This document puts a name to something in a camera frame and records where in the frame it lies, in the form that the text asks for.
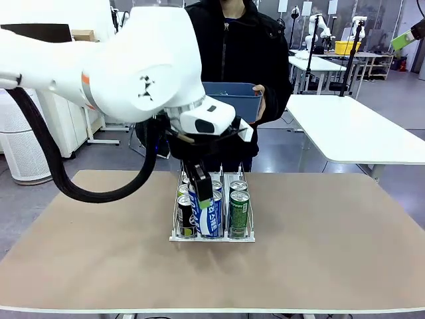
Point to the white cabinet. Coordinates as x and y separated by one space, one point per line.
69 126

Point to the yellow plastic bin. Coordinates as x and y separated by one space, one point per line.
343 47

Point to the person in black jacket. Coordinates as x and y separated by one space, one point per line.
245 50

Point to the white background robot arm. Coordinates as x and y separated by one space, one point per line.
359 28
315 30

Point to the white background desk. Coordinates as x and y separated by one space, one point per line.
315 64

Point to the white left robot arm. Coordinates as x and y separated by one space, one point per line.
133 66

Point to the black monitor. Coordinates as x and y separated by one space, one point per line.
36 33

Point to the red fire extinguisher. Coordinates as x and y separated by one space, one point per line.
401 63

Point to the black tripod stand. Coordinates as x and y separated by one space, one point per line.
350 63
309 60

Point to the white rounded table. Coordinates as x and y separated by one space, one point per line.
348 126

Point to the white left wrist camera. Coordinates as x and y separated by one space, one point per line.
245 133

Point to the green cider can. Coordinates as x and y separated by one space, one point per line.
239 216
238 184

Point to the person's left forearm black sleeve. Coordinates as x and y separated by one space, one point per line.
277 103

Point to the white air purifier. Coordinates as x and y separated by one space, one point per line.
20 139

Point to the person's left hand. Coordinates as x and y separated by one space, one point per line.
263 103

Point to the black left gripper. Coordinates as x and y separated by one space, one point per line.
199 149

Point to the black Pepsi can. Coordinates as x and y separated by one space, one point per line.
185 180
184 216
183 190

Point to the small cardboard box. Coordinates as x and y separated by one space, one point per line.
83 35

